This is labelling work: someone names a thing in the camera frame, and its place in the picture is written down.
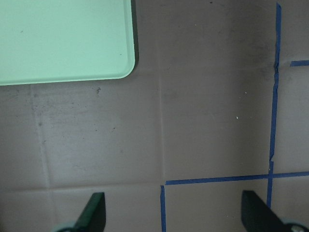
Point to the light green tray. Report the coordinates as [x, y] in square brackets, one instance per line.
[51, 41]

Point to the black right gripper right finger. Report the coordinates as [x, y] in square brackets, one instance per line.
[256, 216]

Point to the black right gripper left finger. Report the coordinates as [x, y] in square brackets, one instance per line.
[93, 216]

